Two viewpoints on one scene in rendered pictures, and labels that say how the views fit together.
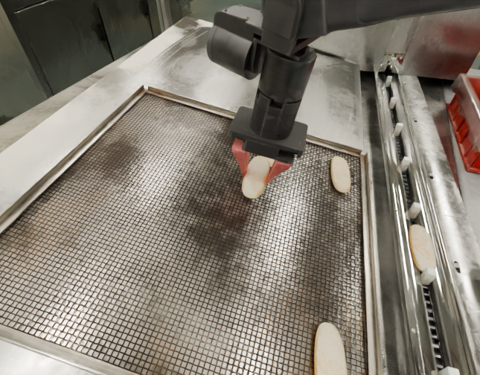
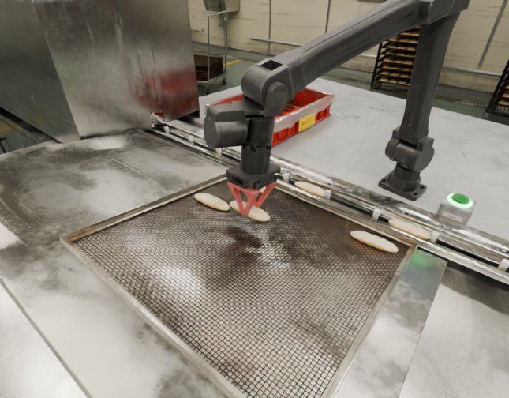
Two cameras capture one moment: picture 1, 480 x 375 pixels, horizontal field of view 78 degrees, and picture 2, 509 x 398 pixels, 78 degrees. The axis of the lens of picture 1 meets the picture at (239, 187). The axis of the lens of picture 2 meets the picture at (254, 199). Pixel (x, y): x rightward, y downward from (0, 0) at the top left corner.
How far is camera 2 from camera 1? 48 cm
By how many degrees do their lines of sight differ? 50
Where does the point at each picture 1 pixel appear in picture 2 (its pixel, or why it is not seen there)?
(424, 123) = not seen: hidden behind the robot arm
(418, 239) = (305, 185)
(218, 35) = (222, 127)
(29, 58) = not seen: outside the picture
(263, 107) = (263, 154)
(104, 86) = (20, 272)
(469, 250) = (319, 174)
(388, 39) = (147, 103)
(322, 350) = (366, 238)
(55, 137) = (94, 329)
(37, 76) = not seen: outside the picture
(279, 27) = (279, 103)
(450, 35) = (179, 85)
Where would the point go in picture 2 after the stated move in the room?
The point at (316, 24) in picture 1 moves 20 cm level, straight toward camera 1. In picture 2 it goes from (290, 95) to (412, 123)
